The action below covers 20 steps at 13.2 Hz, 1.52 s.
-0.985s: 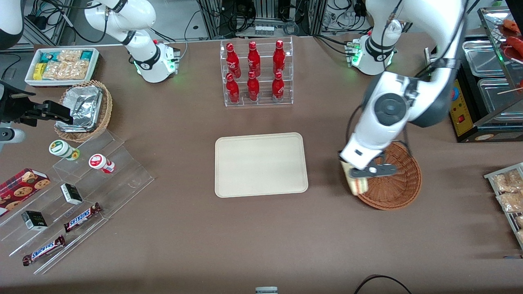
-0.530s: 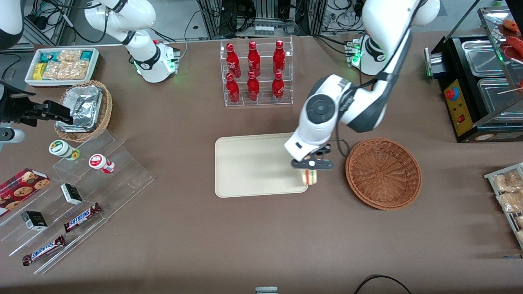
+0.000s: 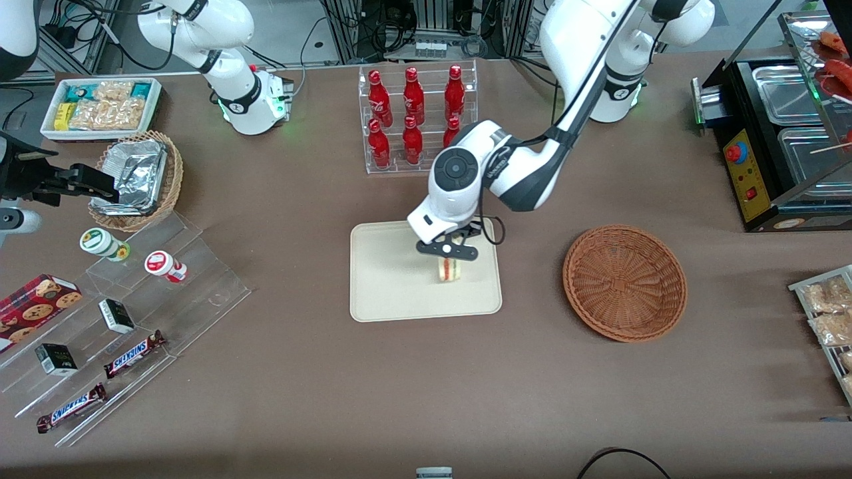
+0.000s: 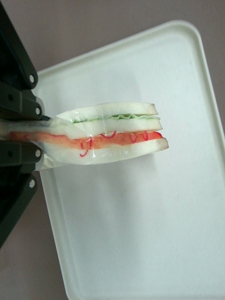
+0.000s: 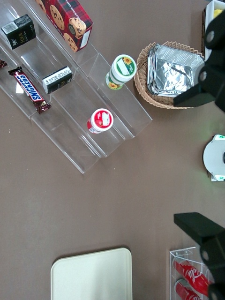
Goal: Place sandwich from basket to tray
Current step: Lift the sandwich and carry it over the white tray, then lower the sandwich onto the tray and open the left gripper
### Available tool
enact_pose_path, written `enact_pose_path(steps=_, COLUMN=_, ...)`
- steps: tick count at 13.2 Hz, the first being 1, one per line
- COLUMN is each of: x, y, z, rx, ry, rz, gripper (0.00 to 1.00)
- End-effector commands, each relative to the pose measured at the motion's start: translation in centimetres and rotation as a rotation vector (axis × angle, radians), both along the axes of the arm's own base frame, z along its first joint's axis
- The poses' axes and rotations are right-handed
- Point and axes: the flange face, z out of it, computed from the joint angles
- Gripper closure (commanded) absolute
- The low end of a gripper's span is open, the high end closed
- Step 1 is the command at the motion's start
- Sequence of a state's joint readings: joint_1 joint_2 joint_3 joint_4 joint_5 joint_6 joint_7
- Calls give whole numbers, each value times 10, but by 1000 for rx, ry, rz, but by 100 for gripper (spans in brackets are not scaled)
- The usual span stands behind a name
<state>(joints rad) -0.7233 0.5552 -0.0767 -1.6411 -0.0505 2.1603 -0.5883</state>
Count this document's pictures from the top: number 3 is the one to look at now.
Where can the small clear cracker bag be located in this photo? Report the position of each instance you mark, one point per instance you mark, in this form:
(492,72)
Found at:
(113,90)

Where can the silver foil container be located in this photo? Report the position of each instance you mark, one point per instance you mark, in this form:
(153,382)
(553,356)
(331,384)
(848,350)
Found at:
(136,176)

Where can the white power strip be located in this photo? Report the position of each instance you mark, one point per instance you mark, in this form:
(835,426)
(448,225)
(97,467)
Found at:
(430,48)

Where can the red cola bottle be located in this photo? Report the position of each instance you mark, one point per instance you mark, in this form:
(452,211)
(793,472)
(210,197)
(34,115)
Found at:
(413,143)
(413,98)
(451,135)
(379,146)
(454,96)
(379,100)

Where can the steel warmer pan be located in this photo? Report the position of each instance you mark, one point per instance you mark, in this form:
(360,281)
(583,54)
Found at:
(809,159)
(785,96)

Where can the triangular sandwich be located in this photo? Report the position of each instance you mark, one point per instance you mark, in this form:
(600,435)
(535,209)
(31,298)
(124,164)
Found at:
(448,271)

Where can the black food warmer machine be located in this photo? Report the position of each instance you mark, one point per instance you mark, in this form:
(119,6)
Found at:
(749,186)

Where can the large clear cracker bag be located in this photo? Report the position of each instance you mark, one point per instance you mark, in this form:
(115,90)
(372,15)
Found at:
(110,114)

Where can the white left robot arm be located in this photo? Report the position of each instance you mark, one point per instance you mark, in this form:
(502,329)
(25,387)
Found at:
(526,173)

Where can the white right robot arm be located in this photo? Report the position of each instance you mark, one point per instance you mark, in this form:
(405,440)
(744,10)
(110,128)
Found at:
(233,86)

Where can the teal snack packet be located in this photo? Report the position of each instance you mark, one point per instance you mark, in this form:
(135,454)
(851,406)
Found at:
(77,92)
(141,89)

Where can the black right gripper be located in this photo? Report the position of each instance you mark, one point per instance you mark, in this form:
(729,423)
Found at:
(28,177)

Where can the oval brown wicker basket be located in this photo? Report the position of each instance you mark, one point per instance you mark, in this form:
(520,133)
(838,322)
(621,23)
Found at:
(174,176)

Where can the beige plastic tray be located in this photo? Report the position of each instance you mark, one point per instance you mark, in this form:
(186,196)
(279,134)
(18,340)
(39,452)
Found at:
(393,286)

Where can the white rectangular snack box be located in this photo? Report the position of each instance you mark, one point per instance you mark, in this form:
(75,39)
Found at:
(48,126)

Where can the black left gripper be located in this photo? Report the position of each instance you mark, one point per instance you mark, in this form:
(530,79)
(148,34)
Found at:
(470,233)

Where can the yellow snack packet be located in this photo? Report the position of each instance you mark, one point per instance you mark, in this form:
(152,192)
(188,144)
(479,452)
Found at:
(62,117)

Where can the clear acrylic bottle rack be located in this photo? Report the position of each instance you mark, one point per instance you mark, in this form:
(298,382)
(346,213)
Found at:
(432,100)

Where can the clear fried snack bag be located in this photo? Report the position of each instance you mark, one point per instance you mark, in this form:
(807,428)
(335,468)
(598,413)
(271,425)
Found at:
(832,329)
(848,384)
(829,296)
(847,361)

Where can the aluminium frame rack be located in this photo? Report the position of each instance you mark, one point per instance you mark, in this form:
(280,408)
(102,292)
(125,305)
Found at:
(346,30)

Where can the snickers bar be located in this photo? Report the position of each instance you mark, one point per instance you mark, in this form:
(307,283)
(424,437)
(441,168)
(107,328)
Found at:
(72,408)
(133,354)

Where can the clear acrylic stepped display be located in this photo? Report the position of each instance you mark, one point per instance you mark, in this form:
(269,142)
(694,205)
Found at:
(200,293)

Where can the small black box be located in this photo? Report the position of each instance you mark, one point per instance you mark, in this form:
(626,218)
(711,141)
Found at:
(56,359)
(117,316)

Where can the red sausage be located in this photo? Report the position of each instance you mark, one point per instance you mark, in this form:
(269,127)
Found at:
(840,73)
(834,41)

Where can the grey box at table edge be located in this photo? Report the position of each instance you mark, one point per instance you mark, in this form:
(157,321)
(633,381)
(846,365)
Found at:
(434,473)

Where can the red plaid cookie box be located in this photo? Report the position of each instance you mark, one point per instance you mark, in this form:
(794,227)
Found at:
(33,309)

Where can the green lidded yogurt cup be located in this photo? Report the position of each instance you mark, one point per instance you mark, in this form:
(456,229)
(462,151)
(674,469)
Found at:
(98,242)

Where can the red lidded yogurt cup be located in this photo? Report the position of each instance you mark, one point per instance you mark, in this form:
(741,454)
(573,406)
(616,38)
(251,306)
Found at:
(161,264)

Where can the round brown wicker basket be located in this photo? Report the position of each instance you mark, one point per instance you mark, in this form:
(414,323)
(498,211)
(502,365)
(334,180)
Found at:
(626,283)

